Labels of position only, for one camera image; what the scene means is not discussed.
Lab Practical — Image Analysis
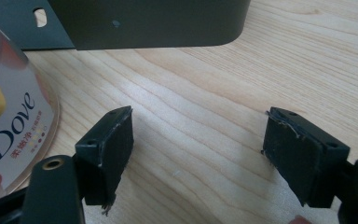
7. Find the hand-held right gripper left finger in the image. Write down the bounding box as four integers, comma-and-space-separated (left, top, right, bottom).
74, 105, 135, 217

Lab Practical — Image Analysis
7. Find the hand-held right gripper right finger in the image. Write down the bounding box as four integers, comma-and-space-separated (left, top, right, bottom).
261, 106, 351, 209

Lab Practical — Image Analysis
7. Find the dark grey metal rack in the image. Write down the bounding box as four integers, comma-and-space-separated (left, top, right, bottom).
0, 0, 252, 51

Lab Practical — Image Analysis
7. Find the pink scrub jar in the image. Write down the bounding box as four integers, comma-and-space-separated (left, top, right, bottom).
0, 3, 61, 205

